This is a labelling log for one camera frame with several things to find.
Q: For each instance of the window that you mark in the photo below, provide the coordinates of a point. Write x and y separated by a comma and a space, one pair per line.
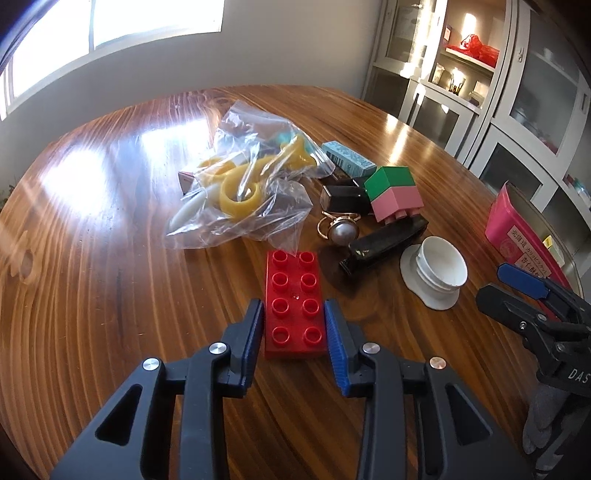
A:
115, 32

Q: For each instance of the black lipstick case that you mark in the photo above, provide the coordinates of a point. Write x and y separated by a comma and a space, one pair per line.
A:
341, 197

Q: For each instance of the glossy black tube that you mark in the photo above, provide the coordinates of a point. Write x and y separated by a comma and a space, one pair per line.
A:
383, 242

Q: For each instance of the red plastic bag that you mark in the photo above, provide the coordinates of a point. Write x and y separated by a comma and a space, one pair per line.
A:
475, 48

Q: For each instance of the person's right hand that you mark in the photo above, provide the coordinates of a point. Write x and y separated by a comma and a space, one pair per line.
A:
545, 415

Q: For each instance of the green and pink building block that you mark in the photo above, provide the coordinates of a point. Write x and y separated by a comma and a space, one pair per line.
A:
392, 194

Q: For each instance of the teal cardboard box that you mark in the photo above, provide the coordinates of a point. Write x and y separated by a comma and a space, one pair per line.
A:
346, 157

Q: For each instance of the grey glass door cabinet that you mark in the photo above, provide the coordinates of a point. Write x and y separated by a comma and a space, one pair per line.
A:
531, 92

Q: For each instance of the wooden desktop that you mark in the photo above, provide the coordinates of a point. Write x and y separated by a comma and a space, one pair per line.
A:
115, 230

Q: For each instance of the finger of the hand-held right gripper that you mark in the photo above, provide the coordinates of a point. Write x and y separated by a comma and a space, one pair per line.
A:
524, 279
508, 308

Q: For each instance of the red building brick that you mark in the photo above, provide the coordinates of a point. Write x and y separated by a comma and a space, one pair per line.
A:
291, 295

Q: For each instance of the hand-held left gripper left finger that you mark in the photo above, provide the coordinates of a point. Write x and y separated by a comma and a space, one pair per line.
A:
251, 344

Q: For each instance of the pink tin box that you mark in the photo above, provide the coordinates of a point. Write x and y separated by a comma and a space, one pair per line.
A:
508, 226

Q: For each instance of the clear bag of yellow toys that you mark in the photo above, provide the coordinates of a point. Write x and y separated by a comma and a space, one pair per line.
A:
240, 189

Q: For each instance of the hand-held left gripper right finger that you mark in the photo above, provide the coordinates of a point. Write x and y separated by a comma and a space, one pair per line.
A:
334, 350

